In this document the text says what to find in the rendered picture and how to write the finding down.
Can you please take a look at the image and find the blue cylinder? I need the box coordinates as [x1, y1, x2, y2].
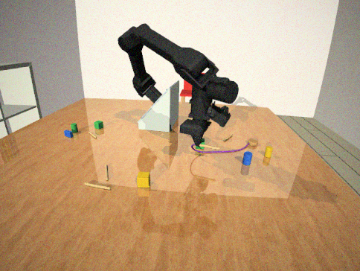
[242, 151, 252, 165]

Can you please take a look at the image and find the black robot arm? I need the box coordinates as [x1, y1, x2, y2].
[118, 23, 239, 127]

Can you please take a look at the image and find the green cylinder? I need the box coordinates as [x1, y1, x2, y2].
[71, 123, 78, 133]

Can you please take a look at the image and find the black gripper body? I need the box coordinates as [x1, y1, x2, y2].
[180, 96, 213, 136]

